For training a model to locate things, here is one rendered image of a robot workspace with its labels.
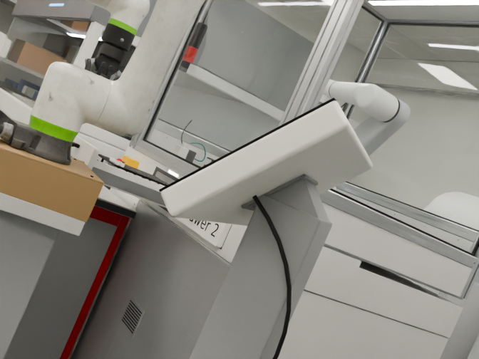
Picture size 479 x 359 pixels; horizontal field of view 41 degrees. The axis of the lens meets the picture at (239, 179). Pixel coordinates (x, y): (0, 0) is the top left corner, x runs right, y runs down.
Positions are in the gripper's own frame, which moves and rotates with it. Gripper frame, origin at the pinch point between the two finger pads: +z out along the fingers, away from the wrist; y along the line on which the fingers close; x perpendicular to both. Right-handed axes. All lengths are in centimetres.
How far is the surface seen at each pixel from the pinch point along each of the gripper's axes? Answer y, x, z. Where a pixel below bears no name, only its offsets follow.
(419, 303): -108, 59, 16
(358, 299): -82, 59, 21
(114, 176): -10.4, 16.4, 16.1
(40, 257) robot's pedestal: 9, 40, 40
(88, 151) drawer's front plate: -0.9, 14.0, 12.0
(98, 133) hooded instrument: -33, -76, 11
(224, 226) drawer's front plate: -33, 49, 15
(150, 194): -23.6, 16.4, 17.4
